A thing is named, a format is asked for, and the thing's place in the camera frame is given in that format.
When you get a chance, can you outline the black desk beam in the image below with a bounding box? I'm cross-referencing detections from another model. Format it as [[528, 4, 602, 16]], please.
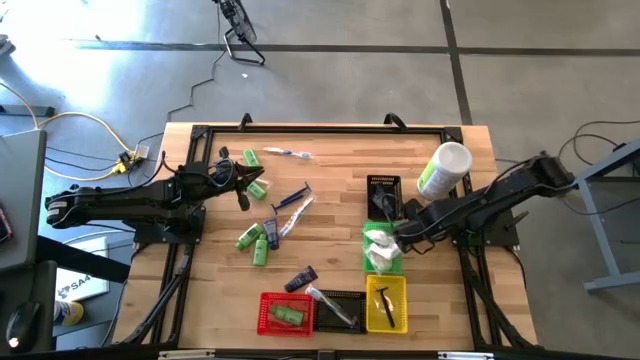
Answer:
[[37, 234, 132, 285]]

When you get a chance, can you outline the red plastic basket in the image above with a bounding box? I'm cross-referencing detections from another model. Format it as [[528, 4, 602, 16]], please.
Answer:
[[256, 291, 315, 337]]

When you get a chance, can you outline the cotton swab plastic bag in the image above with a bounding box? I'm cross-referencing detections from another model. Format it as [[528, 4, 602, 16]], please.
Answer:
[[367, 249, 399, 275], [368, 228, 396, 246]]

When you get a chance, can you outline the dark desk surface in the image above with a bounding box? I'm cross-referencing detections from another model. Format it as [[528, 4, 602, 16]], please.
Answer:
[[0, 259, 59, 354]]

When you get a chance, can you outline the yellow white object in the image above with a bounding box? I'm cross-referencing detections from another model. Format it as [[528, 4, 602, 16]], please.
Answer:
[[53, 299, 85, 327]]

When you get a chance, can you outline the cream floor cable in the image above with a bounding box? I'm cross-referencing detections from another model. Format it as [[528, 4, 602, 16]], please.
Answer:
[[0, 79, 137, 154]]

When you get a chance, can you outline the black floor fan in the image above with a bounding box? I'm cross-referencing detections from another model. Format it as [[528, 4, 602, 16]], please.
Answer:
[[212, 0, 267, 67]]

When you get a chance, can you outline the grey desk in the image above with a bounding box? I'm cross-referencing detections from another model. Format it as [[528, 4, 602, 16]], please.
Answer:
[[0, 128, 49, 274]]

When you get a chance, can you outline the silver metal bracket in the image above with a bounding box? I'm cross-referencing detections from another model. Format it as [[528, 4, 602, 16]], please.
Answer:
[[158, 349, 216, 360], [438, 351, 495, 360]]

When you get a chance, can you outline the white cotton ball bag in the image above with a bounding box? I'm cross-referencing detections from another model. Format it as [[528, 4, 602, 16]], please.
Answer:
[[379, 242, 404, 261]]

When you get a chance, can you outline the black plastic basket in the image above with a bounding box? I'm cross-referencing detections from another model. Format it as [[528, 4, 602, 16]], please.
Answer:
[[312, 289, 369, 335], [366, 174, 404, 223]]

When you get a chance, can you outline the yellow plastic basket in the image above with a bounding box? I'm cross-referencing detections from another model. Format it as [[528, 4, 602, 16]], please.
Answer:
[[365, 272, 409, 334]]

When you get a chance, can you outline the black fan cable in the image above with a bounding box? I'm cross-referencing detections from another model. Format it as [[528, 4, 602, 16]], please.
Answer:
[[135, 4, 224, 146]]

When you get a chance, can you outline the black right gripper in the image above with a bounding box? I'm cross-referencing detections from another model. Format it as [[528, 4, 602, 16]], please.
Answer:
[[394, 198, 444, 257]]

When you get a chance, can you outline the black computer mouse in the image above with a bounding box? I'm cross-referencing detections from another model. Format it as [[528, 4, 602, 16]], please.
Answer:
[[5, 299, 42, 351]]

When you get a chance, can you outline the blue disposable razor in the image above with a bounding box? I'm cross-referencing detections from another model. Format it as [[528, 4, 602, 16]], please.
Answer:
[[375, 286, 397, 330], [279, 182, 313, 207], [270, 188, 309, 215]]

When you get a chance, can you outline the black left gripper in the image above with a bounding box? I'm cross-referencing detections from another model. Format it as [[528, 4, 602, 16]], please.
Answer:
[[199, 146, 265, 213]]

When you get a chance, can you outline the dark blue lotion tube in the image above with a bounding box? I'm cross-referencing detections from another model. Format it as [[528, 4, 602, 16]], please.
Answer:
[[263, 218, 280, 251], [377, 192, 401, 220], [283, 265, 319, 293], [370, 183, 394, 211]]

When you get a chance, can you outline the blue white toothbrush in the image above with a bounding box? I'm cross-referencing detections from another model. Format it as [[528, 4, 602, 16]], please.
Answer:
[[278, 195, 317, 238], [262, 146, 314, 160], [304, 283, 360, 329]]

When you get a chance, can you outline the dark phone pink edge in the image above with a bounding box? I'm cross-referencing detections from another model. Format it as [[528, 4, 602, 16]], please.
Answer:
[[0, 207, 14, 245]]

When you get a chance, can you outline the black looped floor cable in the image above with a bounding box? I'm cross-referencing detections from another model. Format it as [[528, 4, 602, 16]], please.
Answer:
[[552, 119, 640, 219]]

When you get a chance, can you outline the black floor bar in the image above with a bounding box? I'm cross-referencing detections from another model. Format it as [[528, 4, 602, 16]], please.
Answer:
[[0, 104, 56, 119]]

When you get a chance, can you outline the white green wipes canister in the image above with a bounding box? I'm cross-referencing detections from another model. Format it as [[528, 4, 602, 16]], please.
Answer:
[[416, 141, 474, 202]]

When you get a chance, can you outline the grey metal table frame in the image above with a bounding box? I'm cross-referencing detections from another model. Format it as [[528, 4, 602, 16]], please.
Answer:
[[574, 138, 640, 294]]

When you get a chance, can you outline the green plastic basket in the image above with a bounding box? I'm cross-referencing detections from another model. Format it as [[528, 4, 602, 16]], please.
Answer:
[[362, 221, 405, 275]]

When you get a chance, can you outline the white printed box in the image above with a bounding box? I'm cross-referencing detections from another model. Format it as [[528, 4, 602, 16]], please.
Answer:
[[53, 237, 111, 304]]

